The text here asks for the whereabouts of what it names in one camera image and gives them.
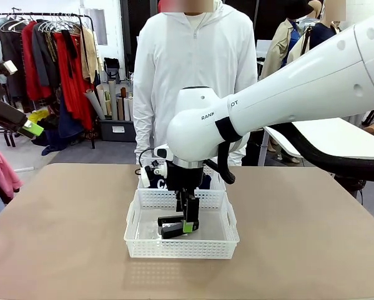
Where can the black hanging coat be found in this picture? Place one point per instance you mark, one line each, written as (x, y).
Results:
(13, 59)

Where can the grey storage bin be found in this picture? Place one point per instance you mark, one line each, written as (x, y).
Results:
(116, 130)

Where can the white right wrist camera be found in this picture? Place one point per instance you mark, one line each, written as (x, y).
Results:
(155, 170)

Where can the person's right forearm white sleeve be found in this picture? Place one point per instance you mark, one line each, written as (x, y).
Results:
(143, 131)

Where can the black hat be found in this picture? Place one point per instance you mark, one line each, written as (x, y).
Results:
(300, 7)

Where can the pink cloth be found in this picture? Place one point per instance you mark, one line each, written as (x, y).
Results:
(1, 168)

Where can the black stapler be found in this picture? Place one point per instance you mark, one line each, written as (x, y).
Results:
(171, 232)

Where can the person in navy top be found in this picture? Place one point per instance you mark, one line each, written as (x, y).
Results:
(325, 32)

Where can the dark grey hanging jacket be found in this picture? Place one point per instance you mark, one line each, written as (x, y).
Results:
(44, 56)

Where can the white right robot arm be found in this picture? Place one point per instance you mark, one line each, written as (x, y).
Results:
(283, 93)

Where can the navy cloth pile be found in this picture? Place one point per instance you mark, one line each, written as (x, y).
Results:
(65, 134)

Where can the cream left wrist camera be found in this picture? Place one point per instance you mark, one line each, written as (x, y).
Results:
(10, 67)

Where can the navy sock white lettering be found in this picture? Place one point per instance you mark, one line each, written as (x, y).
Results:
(158, 184)

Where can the cardboard paper rolls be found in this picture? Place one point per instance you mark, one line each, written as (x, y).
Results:
(115, 103)

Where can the beige hanging garment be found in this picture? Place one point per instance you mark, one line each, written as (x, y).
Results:
(90, 53)

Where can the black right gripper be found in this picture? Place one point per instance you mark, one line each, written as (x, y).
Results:
(185, 178)

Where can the white table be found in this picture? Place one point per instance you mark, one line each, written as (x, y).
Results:
(324, 137)

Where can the person in white jacket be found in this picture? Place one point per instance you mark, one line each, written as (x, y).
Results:
(193, 78)

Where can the red hanging jacket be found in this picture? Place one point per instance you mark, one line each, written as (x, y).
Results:
(30, 68)

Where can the yellow bag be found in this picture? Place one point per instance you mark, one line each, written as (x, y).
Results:
(38, 116)

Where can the long red hanging dress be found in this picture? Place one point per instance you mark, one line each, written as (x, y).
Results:
(74, 93)

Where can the black metal clothes rack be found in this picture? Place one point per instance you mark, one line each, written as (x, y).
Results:
(86, 62)

